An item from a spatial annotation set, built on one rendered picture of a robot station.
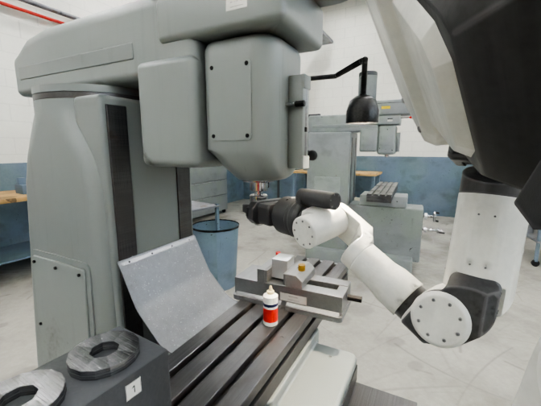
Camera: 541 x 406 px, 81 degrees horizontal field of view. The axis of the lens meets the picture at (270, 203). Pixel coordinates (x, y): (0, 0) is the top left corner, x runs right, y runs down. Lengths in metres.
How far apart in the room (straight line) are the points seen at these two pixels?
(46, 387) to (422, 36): 0.51
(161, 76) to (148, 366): 0.62
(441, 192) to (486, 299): 6.75
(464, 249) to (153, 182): 0.84
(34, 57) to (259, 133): 0.85
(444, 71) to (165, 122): 0.68
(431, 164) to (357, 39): 3.05
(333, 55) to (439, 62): 7.54
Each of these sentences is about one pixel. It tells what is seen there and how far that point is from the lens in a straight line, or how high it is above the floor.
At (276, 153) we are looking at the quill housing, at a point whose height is 1.38.
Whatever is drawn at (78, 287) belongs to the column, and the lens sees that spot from 1.09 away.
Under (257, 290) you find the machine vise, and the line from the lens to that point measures 1.01.
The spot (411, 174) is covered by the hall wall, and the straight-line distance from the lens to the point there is 7.22.
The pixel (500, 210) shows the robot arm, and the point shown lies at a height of 1.31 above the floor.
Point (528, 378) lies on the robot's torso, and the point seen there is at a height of 1.28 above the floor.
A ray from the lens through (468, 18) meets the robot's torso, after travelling 0.22.
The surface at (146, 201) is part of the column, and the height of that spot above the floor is 1.23.
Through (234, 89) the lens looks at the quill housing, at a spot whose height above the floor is 1.52.
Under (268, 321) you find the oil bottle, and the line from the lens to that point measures 0.90.
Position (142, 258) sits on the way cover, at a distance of 1.04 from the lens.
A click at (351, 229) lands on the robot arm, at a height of 1.22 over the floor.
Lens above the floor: 1.39
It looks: 10 degrees down
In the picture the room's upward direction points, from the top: straight up
